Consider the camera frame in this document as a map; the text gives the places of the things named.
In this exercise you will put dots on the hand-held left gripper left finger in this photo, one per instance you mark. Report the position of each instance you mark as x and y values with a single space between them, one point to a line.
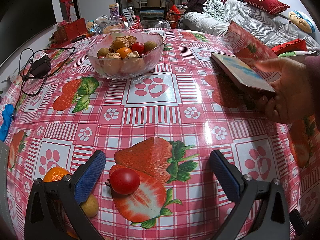
88 177

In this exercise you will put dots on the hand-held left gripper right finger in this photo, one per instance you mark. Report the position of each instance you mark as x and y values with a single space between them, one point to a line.
225 177

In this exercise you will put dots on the yellow-brown longan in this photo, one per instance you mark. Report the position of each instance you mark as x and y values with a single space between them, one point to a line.
102 52
90 207
151 45

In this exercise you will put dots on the orange mandarin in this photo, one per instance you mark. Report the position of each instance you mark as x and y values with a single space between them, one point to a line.
53 175

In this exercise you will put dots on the red cherry tomato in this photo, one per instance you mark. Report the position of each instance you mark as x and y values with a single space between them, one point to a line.
137 47
124 181

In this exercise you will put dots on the smartphone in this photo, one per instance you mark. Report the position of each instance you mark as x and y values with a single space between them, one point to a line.
240 70

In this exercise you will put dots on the person's right hand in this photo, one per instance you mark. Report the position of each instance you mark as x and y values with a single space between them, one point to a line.
292 95

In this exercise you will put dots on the strawberry print tablecloth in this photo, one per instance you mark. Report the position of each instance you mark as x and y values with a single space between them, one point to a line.
150 115

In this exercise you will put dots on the blue cloth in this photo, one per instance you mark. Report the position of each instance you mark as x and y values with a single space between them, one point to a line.
7 120

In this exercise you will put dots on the clear glass bowl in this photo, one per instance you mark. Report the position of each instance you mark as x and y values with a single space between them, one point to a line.
130 67

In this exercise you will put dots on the black power adapter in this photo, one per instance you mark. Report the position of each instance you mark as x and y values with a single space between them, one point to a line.
41 65

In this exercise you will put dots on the dry husk physalis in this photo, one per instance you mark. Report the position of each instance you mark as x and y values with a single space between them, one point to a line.
133 54
122 41
112 55

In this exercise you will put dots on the small orange kumquat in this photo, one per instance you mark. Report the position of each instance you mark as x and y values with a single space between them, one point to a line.
124 52

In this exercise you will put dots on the red gift box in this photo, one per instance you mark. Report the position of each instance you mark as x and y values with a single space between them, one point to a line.
76 27
61 35

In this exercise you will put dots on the red cloth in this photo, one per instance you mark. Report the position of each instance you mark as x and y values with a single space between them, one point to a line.
291 47

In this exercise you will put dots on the clear plastic bag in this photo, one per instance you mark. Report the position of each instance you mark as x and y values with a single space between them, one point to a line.
107 24

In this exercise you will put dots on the grey quilted sofa blanket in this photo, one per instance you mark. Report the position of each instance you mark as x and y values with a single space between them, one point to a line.
262 25

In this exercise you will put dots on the glass jar with black lid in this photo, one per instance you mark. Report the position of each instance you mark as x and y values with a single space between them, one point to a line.
153 22

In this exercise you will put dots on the purple paper cup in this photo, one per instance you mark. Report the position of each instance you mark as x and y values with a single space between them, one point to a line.
114 10

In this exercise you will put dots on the red paper bag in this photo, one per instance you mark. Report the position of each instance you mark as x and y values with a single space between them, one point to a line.
176 15

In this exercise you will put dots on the white crumpled blanket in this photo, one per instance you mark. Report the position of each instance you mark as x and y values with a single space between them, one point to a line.
213 8

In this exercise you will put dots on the yellow and blue plush toy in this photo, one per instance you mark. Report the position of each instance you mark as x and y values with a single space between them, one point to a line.
301 21

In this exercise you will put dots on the dark clothes pile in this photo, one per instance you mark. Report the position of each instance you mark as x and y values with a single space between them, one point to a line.
196 3

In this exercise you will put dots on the black television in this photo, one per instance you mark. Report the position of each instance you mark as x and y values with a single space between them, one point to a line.
25 12

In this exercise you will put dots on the red embroidered pillow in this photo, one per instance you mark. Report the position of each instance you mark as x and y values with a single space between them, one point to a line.
266 3

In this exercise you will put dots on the wooden chair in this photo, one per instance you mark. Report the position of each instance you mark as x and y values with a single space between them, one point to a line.
153 2

